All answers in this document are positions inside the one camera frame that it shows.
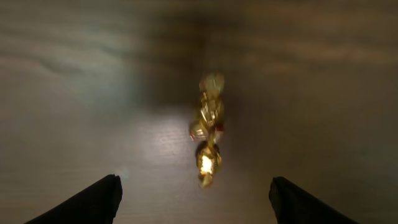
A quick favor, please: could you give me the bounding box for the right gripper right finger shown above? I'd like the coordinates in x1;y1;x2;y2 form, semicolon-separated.
269;176;361;224

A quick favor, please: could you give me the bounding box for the gold wrapped candy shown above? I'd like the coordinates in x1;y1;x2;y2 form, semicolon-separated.
195;141;223;189
188;72;225;142

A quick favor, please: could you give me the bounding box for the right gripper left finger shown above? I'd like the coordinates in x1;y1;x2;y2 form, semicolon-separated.
24;174;123;224

